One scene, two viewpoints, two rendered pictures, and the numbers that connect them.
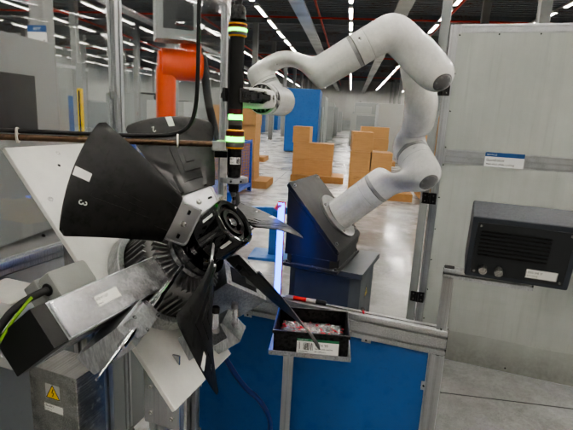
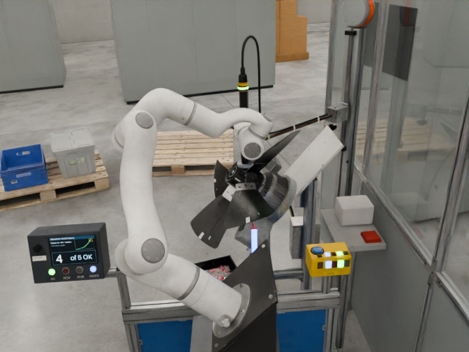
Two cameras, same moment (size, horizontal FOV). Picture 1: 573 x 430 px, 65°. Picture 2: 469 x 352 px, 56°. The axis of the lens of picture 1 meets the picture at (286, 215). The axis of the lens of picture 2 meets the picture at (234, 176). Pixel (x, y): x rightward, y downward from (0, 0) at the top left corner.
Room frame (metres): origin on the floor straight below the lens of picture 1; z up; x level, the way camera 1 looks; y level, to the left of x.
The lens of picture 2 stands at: (2.73, -0.60, 2.14)
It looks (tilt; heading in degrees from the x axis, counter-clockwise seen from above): 27 degrees down; 157
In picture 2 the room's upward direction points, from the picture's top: 2 degrees counter-clockwise
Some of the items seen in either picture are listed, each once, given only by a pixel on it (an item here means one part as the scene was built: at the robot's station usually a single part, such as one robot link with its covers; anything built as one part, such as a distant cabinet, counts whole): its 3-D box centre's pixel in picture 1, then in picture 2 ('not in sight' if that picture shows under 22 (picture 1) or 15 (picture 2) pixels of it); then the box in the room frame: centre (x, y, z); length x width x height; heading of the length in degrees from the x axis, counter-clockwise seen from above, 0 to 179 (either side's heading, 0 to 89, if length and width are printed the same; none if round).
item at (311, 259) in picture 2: not in sight; (327, 260); (1.54, 0.29, 1.02); 0.16 x 0.10 x 0.11; 70
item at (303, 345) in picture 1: (311, 331); (213, 276); (1.23, -0.09, 0.85); 0.22 x 0.17 x 0.07; 85
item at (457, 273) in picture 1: (486, 277); (93, 273); (1.23, -0.58, 1.04); 0.24 x 0.03 x 0.03; 70
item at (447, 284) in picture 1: (445, 298); (123, 288); (1.26, -0.49, 0.96); 0.03 x 0.03 x 0.20; 70
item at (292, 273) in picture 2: not in sight; (285, 274); (1.05, 0.39, 0.56); 0.19 x 0.04 x 0.04; 70
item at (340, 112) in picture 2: not in sight; (338, 113); (0.94, 0.74, 1.39); 0.10 x 0.07 x 0.09; 105
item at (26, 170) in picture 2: not in sight; (24, 166); (-1.94, -0.98, 0.25); 0.60 x 0.41 x 0.22; 0
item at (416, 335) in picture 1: (305, 312); (232, 306); (1.41, -0.08, 0.82); 0.90 x 0.04 x 0.08; 70
